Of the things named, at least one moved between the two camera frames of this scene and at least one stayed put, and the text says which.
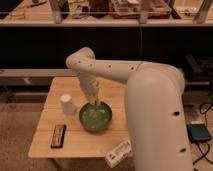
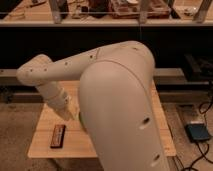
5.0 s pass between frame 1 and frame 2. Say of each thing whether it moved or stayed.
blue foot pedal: stayed
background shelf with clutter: stayed
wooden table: stayed
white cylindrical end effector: moved
